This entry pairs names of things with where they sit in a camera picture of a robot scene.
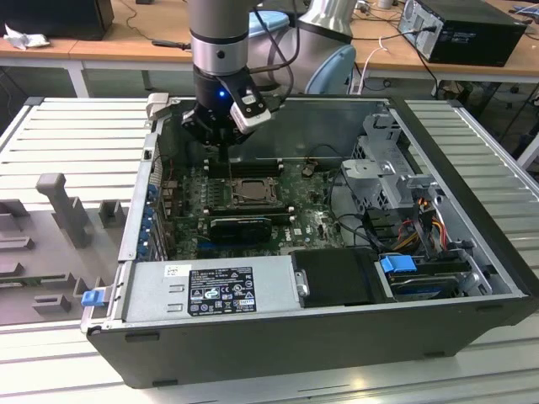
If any CPU socket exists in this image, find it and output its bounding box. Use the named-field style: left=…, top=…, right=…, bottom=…
left=229, top=176, right=282, bottom=208

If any large black box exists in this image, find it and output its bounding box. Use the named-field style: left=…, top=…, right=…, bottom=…
left=0, top=0, right=115, bottom=42

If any blue disk carrier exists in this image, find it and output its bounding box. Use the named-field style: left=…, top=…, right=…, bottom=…
left=378, top=254, right=418, bottom=282

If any wooden desk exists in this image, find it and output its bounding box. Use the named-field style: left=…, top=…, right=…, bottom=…
left=0, top=0, right=115, bottom=100
left=69, top=0, right=539, bottom=100

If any grey case handle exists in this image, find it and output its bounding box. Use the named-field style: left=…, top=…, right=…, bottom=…
left=145, top=93, right=171, bottom=127

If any black open PC case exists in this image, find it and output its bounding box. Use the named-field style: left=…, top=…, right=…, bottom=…
left=79, top=93, right=532, bottom=391

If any hard disk drive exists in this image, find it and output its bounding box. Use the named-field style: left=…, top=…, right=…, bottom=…
left=389, top=273, right=461, bottom=302

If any grey parts rack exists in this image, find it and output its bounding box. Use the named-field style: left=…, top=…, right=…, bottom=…
left=0, top=172, right=130, bottom=327

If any blue slot retainer strip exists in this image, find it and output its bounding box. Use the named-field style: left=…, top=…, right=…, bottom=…
left=140, top=179, right=160, bottom=258

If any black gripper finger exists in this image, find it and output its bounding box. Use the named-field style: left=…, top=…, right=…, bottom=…
left=180, top=108, right=227, bottom=165
left=224, top=125, right=254, bottom=165

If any silver metal drive cage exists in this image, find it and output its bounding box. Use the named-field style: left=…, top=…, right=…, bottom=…
left=340, top=111, right=418, bottom=214

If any green motherboard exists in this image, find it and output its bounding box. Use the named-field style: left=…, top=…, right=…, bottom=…
left=162, top=162, right=371, bottom=260

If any crumpled white paper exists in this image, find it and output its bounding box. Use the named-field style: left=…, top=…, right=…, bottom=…
left=3, top=23, right=52, bottom=51

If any black graphics card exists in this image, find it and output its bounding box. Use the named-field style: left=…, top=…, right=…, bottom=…
left=208, top=216, right=274, bottom=244

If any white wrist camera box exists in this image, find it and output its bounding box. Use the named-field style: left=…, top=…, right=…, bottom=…
left=228, top=86, right=273, bottom=136

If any black internal cable loop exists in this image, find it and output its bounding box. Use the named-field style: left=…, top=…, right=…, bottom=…
left=327, top=167, right=381, bottom=250

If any white cable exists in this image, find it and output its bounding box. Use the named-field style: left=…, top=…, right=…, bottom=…
left=360, top=35, right=391, bottom=82

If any yellow red wire bundle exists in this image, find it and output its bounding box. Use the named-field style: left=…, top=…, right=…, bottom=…
left=395, top=210, right=448, bottom=250

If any grey power supply unit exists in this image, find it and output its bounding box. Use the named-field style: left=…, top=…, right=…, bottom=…
left=121, top=254, right=305, bottom=323

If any black PC tower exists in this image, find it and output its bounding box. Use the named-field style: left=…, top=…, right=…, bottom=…
left=398, top=0, right=529, bottom=68

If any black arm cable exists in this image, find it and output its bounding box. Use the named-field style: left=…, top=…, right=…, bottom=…
left=251, top=4, right=302, bottom=109

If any black RAM slot bank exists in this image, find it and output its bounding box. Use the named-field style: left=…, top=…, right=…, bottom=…
left=204, top=157, right=283, bottom=178
left=204, top=201, right=295, bottom=223

